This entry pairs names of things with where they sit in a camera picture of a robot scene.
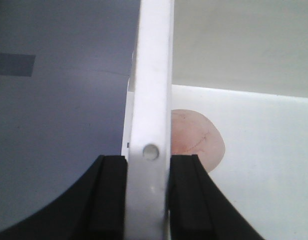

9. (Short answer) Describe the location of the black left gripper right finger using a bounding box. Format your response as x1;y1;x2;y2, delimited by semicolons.
168;155;262;240

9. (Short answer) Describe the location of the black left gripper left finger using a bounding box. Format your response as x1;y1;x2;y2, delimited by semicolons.
0;155;127;240

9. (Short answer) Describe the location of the pink-brown bread bun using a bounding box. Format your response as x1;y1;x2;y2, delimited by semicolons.
171;109;225;173

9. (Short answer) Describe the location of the white plastic tote box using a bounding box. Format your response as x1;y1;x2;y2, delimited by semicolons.
122;0;308;240

